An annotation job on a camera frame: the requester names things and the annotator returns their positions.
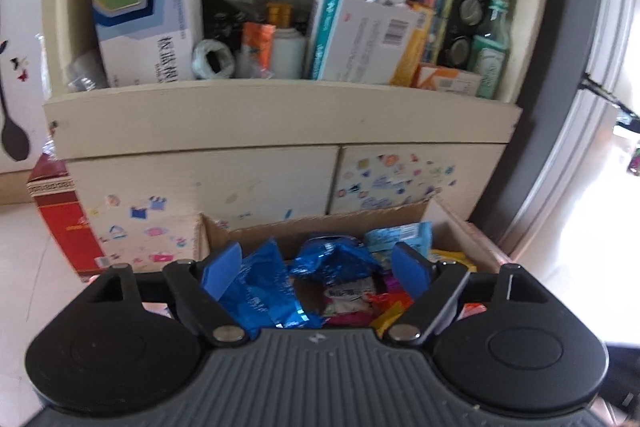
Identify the dark door frame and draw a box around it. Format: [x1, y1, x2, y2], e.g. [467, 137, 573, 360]
[465, 0, 613, 248]

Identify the yellow flat box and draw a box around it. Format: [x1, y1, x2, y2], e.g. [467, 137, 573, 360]
[390, 4, 436, 86]

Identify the orange small packet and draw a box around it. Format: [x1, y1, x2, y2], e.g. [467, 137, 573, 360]
[241, 22, 277, 68]

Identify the orange red snack bag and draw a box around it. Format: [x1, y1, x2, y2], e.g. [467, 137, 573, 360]
[369, 289, 416, 325]

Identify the grey crumpled plastic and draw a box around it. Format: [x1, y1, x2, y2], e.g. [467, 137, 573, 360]
[65, 49, 108, 90]

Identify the pink white snack packet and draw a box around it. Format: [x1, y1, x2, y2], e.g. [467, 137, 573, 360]
[320, 277, 381, 328]

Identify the teal snack packet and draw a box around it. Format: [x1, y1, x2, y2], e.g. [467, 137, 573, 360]
[364, 221, 433, 268]

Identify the multicoloured marker pack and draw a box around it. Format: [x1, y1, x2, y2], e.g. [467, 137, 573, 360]
[407, 0, 453, 65]

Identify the beige cabinet with stickers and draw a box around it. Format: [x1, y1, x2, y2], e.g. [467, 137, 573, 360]
[42, 0, 558, 283]

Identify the orange white small box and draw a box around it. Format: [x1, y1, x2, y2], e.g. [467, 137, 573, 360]
[411, 63, 483, 96]

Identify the teal white carton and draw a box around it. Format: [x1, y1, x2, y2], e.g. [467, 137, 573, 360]
[305, 0, 426, 84]

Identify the green glass bottle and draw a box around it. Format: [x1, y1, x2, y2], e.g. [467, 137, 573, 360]
[470, 0, 513, 100]

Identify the pale tape roll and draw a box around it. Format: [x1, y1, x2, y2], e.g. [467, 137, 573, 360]
[192, 39, 236, 80]

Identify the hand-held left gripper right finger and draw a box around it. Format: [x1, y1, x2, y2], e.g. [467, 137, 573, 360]
[385, 242, 548, 347]

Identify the blue foil snack bag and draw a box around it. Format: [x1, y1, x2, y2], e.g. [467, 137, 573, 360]
[289, 234, 383, 280]
[220, 237, 323, 330]

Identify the black wall decal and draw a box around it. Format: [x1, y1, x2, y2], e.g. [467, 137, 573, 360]
[0, 0, 31, 160]

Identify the white bottle yellow cap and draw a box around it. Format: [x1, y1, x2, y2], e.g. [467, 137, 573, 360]
[265, 2, 307, 80]

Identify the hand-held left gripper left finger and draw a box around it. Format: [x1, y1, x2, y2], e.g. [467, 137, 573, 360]
[87, 241, 250, 348]

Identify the red gift box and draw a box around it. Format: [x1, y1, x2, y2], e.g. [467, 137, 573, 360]
[27, 154, 108, 283]

